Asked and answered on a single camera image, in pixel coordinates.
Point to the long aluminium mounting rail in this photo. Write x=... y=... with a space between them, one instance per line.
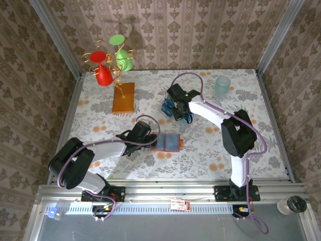
x=163 y=190

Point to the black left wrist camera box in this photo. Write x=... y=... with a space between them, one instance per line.
x=141 y=129

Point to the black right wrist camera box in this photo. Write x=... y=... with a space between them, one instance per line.
x=176 y=91

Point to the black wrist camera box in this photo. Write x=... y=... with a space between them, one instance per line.
x=176 y=91
x=141 y=129

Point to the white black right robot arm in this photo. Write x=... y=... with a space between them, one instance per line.
x=208 y=111

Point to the red wine glass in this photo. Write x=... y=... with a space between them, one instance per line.
x=102 y=75

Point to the teal plastic cup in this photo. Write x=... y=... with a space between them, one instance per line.
x=222 y=86

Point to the red white sticker label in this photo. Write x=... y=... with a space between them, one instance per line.
x=179 y=205

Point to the orange card holder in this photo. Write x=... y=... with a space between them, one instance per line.
x=173 y=143

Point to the aluminium table side rail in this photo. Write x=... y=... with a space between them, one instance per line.
x=69 y=113
x=270 y=113

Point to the clear jar black lid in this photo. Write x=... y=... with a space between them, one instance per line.
x=293 y=204

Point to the aluminium frame post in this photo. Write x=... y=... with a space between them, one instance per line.
x=57 y=37
x=279 y=37

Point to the blue white plug adapter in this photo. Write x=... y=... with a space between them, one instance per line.
x=54 y=213

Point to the grey metal shelf panel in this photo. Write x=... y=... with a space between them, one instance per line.
x=163 y=228

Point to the green wine glass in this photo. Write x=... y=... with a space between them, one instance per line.
x=124 y=60

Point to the blue credit card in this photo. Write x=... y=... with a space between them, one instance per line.
x=162 y=142
x=165 y=111
x=166 y=106

